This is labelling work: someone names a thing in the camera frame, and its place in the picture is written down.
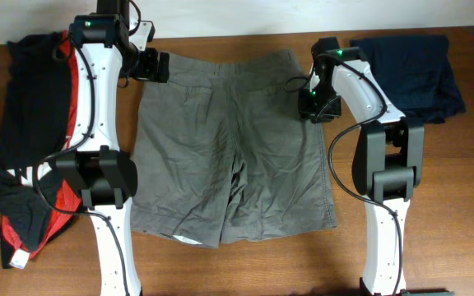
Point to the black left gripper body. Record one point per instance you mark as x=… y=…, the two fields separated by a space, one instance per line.
x=145 y=68

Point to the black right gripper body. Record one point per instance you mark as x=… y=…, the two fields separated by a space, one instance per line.
x=322 y=102

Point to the grey shorts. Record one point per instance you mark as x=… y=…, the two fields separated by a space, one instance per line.
x=222 y=155

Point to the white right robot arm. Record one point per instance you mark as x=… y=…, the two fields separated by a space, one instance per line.
x=388 y=157

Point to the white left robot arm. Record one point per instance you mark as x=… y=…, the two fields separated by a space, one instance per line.
x=110 y=44

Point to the folded navy garment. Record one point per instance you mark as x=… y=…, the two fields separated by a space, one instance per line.
x=415 y=74

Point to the black t-shirt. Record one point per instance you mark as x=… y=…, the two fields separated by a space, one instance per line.
x=27 y=123

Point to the red t-shirt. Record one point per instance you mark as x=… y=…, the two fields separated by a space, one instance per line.
x=62 y=197

